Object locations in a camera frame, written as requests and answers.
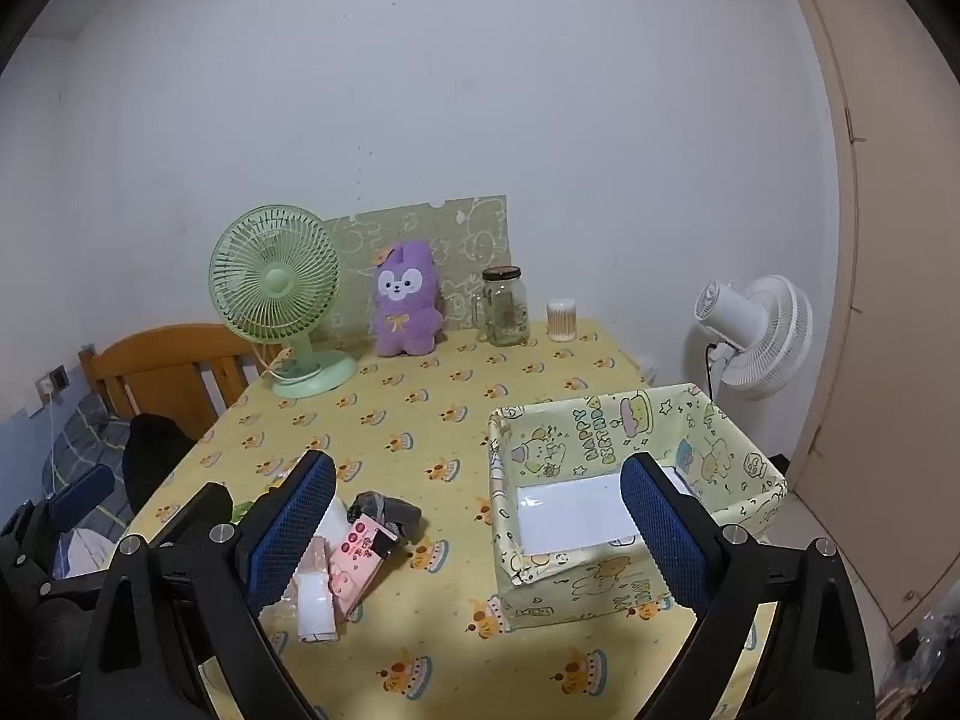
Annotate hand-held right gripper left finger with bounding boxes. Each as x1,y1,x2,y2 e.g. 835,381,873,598
79,450,338,720

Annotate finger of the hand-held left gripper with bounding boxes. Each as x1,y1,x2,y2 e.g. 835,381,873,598
45,465,117,530

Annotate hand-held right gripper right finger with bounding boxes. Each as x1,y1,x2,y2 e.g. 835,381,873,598
619,452,878,720

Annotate pink packet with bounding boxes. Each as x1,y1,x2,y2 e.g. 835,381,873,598
330,514,398,623

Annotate white towel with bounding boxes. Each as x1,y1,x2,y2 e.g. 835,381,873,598
294,570,340,646

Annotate grey socks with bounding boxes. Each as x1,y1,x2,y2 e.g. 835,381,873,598
346,491,422,545

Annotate printed fabric storage box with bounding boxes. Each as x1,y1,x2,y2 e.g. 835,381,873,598
487,382,788,632

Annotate blue plaid bedding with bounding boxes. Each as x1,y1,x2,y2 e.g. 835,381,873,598
41,394,143,541

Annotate white cloth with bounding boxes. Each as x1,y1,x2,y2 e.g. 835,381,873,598
52,529,121,578

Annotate black cloth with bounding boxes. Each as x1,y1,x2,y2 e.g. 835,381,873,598
122,414,200,515

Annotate yellow printed tablecloth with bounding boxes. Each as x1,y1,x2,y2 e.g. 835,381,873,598
124,319,781,720

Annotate white standing fan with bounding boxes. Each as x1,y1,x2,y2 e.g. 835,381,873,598
694,275,813,401

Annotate green desk fan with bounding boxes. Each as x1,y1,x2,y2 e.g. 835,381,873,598
208,204,359,400

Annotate purple plush toy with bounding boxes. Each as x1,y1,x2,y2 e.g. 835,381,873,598
373,241,445,358

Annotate glass jar with lid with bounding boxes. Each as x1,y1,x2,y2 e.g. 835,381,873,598
472,267,530,347

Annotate beige door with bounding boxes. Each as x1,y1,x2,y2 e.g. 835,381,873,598
776,0,960,631

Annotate green printed board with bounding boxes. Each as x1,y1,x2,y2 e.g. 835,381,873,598
322,196,509,342

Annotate white fan cable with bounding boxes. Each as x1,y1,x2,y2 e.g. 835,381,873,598
255,345,301,382

